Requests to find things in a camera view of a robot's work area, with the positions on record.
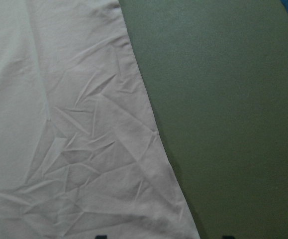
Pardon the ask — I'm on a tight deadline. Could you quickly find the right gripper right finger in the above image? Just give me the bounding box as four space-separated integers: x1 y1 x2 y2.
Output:
221 235 236 239

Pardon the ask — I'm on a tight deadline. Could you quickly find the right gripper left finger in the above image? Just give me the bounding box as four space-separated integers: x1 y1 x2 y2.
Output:
95 235 108 239

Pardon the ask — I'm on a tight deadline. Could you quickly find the pink snoopy t-shirt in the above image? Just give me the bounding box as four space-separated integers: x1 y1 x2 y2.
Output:
0 0 199 239

